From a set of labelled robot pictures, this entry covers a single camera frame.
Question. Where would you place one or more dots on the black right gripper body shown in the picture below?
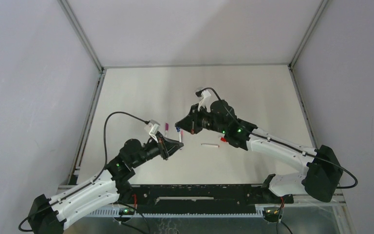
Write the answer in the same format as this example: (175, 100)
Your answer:
(199, 119)

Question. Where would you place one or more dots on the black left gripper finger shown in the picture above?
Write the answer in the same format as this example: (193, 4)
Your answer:
(172, 143)
(171, 151)

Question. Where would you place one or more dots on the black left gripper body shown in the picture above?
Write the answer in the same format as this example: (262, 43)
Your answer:
(164, 148)

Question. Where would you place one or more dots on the pink highlighter pen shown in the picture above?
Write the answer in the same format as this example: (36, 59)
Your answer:
(182, 135)

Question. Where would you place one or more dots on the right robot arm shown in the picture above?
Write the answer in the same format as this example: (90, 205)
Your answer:
(318, 171)

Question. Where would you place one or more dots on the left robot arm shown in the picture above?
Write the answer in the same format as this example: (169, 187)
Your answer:
(56, 214)

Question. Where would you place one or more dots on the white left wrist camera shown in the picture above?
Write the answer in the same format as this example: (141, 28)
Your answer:
(152, 128)

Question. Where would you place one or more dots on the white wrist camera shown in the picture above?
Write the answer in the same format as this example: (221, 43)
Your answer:
(204, 97)
(152, 128)

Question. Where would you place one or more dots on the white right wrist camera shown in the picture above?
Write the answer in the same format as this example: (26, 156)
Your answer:
(204, 97)

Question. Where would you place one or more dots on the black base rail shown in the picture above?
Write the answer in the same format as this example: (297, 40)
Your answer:
(181, 196)

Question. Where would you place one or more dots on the grey cable duct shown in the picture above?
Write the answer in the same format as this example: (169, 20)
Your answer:
(216, 212)

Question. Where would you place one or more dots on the aluminium frame rail left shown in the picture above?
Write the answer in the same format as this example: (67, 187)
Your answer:
(95, 83)

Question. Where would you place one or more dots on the aluminium frame rail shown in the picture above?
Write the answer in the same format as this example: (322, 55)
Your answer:
(95, 83)
(296, 70)

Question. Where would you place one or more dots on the aluminium frame rail right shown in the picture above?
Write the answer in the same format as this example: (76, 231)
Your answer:
(296, 70)

